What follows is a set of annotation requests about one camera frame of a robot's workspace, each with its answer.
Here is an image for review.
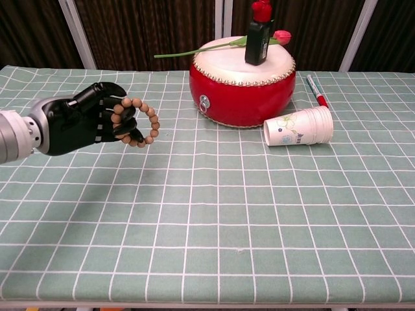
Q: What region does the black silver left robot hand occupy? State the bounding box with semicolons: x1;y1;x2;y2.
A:
28;81;146;157

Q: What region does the wooden bead bracelet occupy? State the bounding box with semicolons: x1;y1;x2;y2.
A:
110;97;161;149

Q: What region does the dark brown partition panel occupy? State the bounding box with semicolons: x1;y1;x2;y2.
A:
230;0;368;71
0;0;86;69
350;0;415;73
73;0;217;71

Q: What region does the red drum with white skin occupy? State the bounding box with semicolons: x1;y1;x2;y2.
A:
189;36;296;128

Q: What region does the green white checked tablecloth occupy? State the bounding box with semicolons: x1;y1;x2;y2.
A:
0;64;415;305

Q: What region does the black bottle with red cap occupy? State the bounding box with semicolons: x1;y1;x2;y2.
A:
244;0;275;67

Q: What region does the stack of white paper cups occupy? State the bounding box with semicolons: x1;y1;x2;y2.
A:
263;106;335;148

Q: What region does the red tulip with green stem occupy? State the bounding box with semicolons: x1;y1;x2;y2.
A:
154;30;292;60

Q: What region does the white marker with red cap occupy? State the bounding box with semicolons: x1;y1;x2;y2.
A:
306;74;329;109

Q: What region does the white partition post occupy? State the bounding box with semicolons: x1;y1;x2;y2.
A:
338;0;380;73
213;0;233;40
58;0;97;70

